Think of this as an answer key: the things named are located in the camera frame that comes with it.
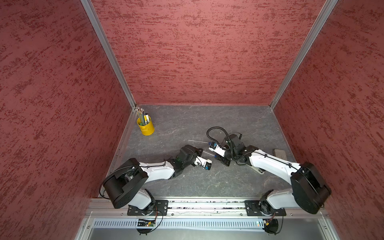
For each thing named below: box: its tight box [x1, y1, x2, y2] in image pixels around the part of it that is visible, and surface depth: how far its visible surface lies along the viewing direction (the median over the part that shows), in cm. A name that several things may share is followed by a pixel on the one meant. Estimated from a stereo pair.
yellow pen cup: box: [136, 115, 155, 136], surface depth 100 cm
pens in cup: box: [136, 107, 150, 126], surface depth 99 cm
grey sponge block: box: [273, 148, 287, 161], surface depth 93 cm
